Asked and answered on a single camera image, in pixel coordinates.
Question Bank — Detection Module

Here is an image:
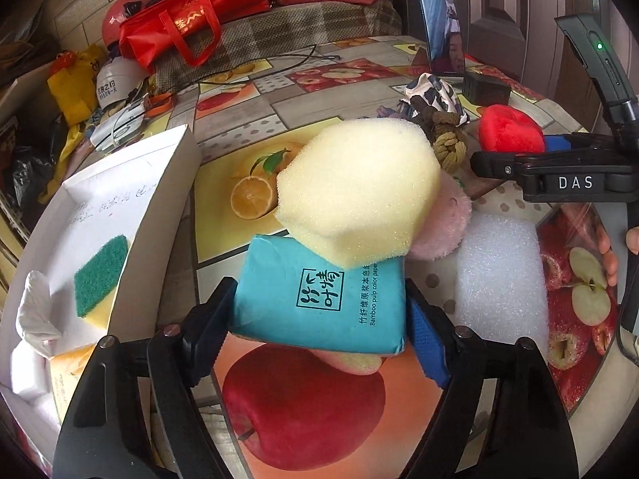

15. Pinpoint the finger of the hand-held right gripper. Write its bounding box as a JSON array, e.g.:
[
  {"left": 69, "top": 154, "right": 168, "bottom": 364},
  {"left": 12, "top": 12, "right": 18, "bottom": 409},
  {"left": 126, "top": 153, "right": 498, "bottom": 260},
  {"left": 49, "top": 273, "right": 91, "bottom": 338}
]
[
  {"left": 543, "top": 133, "right": 607, "bottom": 154},
  {"left": 470, "top": 151, "right": 530, "bottom": 179}
]

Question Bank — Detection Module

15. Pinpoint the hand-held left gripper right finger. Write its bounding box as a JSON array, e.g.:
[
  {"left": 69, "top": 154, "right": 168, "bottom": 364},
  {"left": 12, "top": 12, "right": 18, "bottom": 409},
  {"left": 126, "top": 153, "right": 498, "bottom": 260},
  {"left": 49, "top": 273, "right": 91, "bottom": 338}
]
[{"left": 404, "top": 278, "right": 591, "bottom": 479}]

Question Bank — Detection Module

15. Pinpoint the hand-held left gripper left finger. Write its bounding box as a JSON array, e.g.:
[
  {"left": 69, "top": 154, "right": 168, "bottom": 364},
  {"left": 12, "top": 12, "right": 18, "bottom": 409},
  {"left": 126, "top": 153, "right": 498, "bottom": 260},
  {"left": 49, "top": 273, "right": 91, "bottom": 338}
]
[{"left": 52, "top": 278, "right": 238, "bottom": 479}]

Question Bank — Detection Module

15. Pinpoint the teal tissue pack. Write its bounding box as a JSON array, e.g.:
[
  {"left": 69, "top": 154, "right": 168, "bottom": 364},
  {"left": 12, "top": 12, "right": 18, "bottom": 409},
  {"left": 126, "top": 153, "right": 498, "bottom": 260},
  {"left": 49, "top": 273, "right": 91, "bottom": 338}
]
[{"left": 230, "top": 234, "right": 409, "bottom": 356}]

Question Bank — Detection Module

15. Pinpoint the white cardboard box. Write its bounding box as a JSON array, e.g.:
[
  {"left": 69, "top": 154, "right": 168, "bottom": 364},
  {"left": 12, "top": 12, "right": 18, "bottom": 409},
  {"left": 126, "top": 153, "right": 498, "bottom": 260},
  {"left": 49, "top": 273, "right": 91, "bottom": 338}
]
[{"left": 0, "top": 124, "right": 203, "bottom": 460}]

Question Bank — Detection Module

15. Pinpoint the person's right hand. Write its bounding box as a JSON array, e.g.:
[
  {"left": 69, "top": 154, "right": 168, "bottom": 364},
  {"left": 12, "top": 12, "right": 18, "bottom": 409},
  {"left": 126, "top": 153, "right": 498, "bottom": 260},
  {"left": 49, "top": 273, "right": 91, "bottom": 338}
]
[{"left": 596, "top": 226, "right": 639, "bottom": 289}]

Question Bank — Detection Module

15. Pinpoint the red plush heart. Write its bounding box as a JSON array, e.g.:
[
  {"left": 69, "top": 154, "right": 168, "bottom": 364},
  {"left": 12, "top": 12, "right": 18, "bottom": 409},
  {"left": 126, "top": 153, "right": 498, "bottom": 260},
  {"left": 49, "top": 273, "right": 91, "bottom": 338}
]
[{"left": 478, "top": 105, "right": 546, "bottom": 154}]

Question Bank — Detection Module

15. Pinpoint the small pale sponge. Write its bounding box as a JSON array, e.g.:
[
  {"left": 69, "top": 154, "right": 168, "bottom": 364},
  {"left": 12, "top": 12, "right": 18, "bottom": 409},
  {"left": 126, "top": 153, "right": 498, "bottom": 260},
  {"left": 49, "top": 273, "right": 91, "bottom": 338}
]
[{"left": 312, "top": 346, "right": 385, "bottom": 376}]

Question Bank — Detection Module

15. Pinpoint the black phone stand box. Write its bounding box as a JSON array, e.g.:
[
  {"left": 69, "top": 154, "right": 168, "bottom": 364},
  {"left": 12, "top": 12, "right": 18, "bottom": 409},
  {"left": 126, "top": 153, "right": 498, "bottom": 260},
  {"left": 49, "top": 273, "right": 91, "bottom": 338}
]
[{"left": 462, "top": 69, "right": 512, "bottom": 107}]

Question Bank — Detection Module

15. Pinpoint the pink plush pad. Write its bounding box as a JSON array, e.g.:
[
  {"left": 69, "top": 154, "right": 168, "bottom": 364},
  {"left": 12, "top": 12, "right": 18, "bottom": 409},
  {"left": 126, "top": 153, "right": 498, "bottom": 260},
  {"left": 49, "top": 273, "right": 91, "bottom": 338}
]
[{"left": 407, "top": 172, "right": 472, "bottom": 260}]

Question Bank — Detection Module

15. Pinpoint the white foam block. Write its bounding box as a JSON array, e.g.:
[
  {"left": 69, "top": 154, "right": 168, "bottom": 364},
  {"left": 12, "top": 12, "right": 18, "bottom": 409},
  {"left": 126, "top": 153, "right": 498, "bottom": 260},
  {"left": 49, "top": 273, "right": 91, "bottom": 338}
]
[{"left": 452, "top": 214, "right": 550, "bottom": 347}]

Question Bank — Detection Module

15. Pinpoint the cow print cloth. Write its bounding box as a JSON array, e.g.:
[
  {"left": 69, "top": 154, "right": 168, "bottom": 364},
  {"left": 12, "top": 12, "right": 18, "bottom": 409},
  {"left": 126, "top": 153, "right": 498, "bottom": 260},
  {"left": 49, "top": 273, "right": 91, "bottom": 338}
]
[{"left": 399, "top": 72, "right": 470, "bottom": 125}]

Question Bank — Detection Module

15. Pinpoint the fruit print tablecloth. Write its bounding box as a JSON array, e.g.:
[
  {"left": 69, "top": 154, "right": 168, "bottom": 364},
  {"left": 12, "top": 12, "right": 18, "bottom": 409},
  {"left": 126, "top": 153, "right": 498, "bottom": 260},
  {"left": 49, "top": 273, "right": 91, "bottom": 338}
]
[{"left": 150, "top": 35, "right": 620, "bottom": 479}]

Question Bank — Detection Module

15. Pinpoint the green yellow scouring sponge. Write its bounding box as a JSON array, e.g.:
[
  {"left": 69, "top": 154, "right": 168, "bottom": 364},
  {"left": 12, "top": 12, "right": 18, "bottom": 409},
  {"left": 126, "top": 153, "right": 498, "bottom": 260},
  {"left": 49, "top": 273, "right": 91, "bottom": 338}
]
[{"left": 74, "top": 234, "right": 131, "bottom": 333}]

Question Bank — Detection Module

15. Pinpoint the brown wooden door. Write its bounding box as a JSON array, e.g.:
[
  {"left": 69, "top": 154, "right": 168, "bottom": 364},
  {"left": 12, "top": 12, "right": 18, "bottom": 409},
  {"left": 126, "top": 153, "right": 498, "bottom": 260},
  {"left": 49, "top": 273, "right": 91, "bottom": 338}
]
[{"left": 389, "top": 0, "right": 600, "bottom": 125}]

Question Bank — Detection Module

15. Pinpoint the large pale yellow sponge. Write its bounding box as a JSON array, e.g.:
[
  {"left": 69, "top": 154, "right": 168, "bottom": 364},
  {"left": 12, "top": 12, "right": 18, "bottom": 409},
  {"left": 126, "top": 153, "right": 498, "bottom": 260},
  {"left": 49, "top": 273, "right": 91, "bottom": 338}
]
[{"left": 274, "top": 119, "right": 443, "bottom": 270}]

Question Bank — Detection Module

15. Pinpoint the smartphone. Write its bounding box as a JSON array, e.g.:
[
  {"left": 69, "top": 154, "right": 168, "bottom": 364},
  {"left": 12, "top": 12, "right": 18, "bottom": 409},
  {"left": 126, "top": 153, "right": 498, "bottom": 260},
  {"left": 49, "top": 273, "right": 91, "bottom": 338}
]
[{"left": 417, "top": 0, "right": 466, "bottom": 78}]

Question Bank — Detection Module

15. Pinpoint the yellow tissue pack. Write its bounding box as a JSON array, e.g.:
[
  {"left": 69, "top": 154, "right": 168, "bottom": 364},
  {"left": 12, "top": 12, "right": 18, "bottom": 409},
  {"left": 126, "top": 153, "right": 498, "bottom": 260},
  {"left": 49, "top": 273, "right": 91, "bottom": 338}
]
[{"left": 47, "top": 342, "right": 101, "bottom": 425}]

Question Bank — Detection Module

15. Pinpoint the crumpled white tissue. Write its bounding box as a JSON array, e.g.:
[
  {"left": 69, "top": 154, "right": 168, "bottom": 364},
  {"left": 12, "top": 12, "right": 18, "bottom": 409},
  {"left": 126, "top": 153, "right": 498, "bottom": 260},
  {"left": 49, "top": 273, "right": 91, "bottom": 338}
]
[{"left": 15, "top": 269, "right": 75, "bottom": 360}]

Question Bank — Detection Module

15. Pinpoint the black plastic bag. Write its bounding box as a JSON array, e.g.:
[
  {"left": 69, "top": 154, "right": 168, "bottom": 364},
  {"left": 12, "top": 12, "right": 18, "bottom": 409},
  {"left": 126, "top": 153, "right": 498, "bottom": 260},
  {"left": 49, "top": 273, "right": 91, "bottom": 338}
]
[{"left": 7, "top": 157, "right": 53, "bottom": 203}]

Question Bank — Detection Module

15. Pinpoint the plaid blanket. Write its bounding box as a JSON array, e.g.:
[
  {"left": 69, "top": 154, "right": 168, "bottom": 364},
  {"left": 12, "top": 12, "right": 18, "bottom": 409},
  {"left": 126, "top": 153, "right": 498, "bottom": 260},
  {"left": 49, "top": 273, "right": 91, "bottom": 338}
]
[{"left": 150, "top": 0, "right": 403, "bottom": 95}]

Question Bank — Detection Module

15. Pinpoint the white helmet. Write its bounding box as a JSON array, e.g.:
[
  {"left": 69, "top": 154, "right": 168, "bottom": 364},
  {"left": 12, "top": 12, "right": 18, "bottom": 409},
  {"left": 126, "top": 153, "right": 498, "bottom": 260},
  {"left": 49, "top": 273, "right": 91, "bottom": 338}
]
[{"left": 95, "top": 55, "right": 151, "bottom": 109}]

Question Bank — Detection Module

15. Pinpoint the yellow plastic bag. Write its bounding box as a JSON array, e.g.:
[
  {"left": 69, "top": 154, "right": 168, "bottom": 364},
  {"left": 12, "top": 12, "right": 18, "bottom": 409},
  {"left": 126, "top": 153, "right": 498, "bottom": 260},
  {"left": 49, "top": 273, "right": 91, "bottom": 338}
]
[{"left": 40, "top": 44, "right": 108, "bottom": 200}]

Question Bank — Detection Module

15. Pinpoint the brown cardboard box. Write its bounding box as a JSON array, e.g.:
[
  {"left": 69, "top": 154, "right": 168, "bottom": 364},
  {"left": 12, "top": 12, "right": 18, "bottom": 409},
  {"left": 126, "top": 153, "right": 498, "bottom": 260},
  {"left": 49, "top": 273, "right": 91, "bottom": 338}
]
[{"left": 0, "top": 60, "right": 65, "bottom": 128}]

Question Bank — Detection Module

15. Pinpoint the red shopping bag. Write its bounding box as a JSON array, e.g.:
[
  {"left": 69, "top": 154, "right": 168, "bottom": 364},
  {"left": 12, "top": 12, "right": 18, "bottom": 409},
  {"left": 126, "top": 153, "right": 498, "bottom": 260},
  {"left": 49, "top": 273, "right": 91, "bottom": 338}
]
[{"left": 119, "top": 0, "right": 270, "bottom": 73}]

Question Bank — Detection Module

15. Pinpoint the red helmet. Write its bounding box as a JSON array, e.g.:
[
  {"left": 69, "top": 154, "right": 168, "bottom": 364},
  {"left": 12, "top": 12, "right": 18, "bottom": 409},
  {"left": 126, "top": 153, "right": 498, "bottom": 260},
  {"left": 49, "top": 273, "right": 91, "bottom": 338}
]
[{"left": 101, "top": 0, "right": 168, "bottom": 53}]

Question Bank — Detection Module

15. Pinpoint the knotted rope toy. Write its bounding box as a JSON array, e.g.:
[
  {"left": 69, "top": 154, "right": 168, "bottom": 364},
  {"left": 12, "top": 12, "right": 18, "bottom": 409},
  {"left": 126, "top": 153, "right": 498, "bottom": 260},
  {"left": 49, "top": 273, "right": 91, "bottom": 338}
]
[{"left": 418, "top": 109, "right": 467, "bottom": 175}]

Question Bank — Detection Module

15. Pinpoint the orange handled tool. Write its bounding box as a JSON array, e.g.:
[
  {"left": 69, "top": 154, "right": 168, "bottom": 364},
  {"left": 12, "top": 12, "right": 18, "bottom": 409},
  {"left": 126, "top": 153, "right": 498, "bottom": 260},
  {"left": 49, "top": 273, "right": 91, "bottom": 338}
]
[{"left": 145, "top": 92, "right": 178, "bottom": 113}]

